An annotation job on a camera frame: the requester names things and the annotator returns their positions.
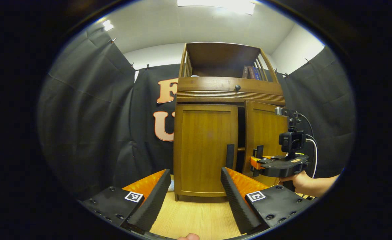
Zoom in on wooden double-door shoe cabinet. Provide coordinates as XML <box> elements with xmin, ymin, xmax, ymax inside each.
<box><xmin>173</xmin><ymin>42</ymin><xmax>289</xmax><ymax>203</ymax></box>

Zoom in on black cable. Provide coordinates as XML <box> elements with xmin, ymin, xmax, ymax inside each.
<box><xmin>299</xmin><ymin>114</ymin><xmax>315</xmax><ymax>138</ymax></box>

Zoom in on wooden cabinet door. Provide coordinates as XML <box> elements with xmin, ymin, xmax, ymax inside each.
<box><xmin>174</xmin><ymin>103</ymin><xmax>239</xmax><ymax>197</ymax></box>
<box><xmin>244</xmin><ymin>100</ymin><xmax>289</xmax><ymax>185</ymax></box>

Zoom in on black door handle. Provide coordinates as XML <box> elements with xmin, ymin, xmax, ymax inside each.
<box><xmin>226</xmin><ymin>144</ymin><xmax>235</xmax><ymax>169</ymax></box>
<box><xmin>253</xmin><ymin>145</ymin><xmax>264</xmax><ymax>177</ymax></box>

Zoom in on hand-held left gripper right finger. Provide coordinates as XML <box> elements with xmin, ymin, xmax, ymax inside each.
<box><xmin>221</xmin><ymin>167</ymin><xmax>313</xmax><ymax>235</ymax></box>

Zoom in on black backdrop cloth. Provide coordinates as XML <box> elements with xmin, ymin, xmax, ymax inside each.
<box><xmin>37</xmin><ymin>25</ymin><xmax>356</xmax><ymax>200</ymax></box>

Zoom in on white cable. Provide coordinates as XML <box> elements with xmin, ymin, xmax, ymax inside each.
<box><xmin>305</xmin><ymin>139</ymin><xmax>318</xmax><ymax>178</ymax></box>

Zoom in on black right door handle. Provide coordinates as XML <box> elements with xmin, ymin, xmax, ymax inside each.
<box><xmin>253</xmin><ymin>145</ymin><xmax>264</xmax><ymax>177</ymax></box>

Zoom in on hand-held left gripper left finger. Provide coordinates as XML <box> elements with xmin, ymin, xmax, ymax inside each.
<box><xmin>79</xmin><ymin>169</ymin><xmax>171</xmax><ymax>234</ymax></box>

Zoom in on wooden cabinet drawer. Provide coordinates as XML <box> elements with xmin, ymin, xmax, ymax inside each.
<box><xmin>176</xmin><ymin>77</ymin><xmax>286</xmax><ymax>106</ymax></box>

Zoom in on black left door handle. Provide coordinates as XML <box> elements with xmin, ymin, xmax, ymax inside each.
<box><xmin>226</xmin><ymin>144</ymin><xmax>235</xmax><ymax>169</ymax></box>

